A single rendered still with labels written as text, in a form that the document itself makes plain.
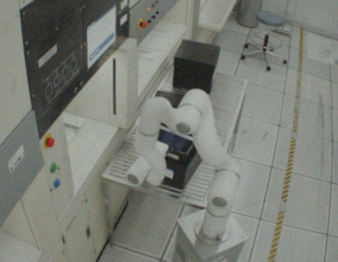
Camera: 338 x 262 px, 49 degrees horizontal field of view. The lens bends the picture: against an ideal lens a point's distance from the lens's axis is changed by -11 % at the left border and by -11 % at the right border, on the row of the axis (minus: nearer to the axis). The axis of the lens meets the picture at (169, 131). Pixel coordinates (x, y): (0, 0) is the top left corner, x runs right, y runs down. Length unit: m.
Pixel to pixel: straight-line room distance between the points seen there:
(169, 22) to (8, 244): 2.44
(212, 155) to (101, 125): 0.96
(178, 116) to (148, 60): 1.54
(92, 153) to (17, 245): 0.71
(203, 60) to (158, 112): 1.25
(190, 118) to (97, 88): 0.93
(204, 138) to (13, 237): 1.03
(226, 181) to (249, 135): 2.12
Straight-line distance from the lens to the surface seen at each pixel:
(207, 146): 1.60
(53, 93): 1.55
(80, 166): 2.17
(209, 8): 4.05
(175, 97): 2.64
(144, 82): 2.75
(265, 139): 3.80
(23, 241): 1.93
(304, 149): 3.84
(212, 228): 1.95
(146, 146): 1.70
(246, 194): 3.27
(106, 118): 2.38
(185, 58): 2.77
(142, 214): 3.03
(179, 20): 3.54
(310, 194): 3.45
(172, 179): 2.19
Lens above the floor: 2.43
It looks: 41 degrees down
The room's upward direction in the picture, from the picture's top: 5 degrees clockwise
